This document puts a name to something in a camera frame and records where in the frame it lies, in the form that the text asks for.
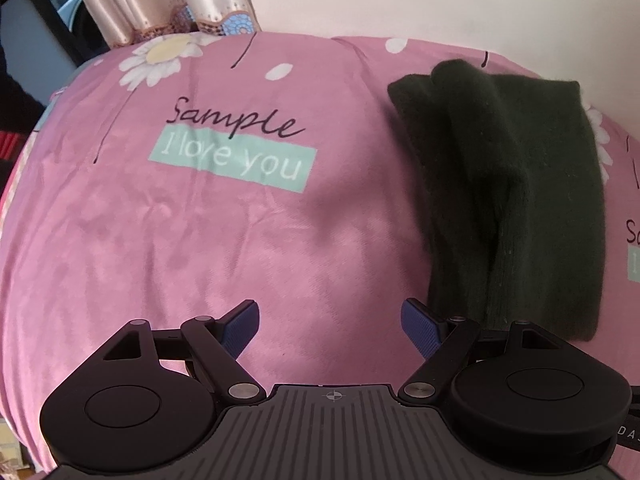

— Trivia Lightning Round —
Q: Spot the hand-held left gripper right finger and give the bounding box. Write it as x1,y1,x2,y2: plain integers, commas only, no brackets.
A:
398,298,564,403

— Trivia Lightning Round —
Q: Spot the dark cloth with red stripes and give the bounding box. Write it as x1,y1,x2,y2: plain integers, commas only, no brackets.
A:
0,45,57,202

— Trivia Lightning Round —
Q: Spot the pink patterned curtain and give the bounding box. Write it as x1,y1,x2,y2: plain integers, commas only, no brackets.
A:
60,0,264,50

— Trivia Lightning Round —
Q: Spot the pink floral bed sheet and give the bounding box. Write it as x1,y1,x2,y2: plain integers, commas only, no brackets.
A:
0,30,640,480

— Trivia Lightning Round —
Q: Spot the dark framed window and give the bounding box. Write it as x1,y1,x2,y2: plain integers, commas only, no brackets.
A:
0,0,109,67

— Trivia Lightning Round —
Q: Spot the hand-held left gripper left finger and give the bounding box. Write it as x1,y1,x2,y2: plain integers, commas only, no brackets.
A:
102,299,267,403

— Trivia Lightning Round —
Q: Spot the dark green knit sweater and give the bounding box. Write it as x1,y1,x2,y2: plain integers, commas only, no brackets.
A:
387,59,609,344

